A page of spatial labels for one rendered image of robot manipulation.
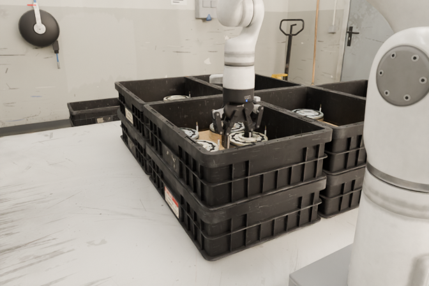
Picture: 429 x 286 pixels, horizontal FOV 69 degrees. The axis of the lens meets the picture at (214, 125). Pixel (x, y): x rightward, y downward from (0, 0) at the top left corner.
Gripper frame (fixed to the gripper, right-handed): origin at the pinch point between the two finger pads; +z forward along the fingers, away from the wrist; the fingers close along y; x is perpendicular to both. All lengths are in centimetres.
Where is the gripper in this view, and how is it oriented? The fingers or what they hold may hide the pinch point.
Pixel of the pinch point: (237, 142)
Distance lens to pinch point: 79.4
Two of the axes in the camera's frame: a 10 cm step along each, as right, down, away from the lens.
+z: 0.0, 9.5, 3.1
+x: -4.5, -2.8, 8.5
